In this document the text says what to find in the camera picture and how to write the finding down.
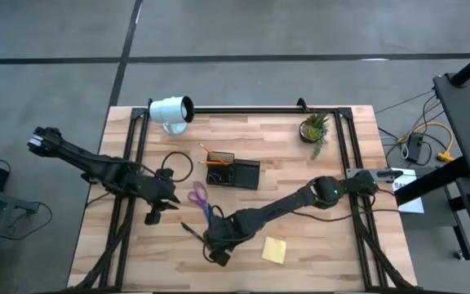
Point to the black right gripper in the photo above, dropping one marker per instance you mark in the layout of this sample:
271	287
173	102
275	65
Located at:
223	232

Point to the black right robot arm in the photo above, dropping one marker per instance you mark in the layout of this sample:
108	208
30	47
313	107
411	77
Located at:
284	204

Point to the white paper sign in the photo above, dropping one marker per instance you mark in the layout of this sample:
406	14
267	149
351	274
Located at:
410	204

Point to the black aluminium table frame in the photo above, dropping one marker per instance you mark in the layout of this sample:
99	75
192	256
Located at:
259	110

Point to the yellow sticky note pad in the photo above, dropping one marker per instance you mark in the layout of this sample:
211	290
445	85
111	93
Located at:
274	250

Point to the black side desk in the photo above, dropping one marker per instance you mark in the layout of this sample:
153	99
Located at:
463	122

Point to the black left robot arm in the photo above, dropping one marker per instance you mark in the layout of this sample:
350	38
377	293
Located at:
84	157

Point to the black pen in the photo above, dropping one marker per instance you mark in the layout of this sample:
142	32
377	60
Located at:
192	232

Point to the black mesh desk organizer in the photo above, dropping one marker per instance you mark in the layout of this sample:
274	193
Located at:
245	173

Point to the black binder clip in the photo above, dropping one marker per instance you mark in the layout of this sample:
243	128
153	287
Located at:
214	178

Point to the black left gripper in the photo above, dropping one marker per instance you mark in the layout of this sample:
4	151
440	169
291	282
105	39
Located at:
157	190

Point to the black power adapter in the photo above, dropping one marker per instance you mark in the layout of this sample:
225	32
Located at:
414	148

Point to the potted succulent plant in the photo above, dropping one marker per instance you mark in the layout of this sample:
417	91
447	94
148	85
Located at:
312	130

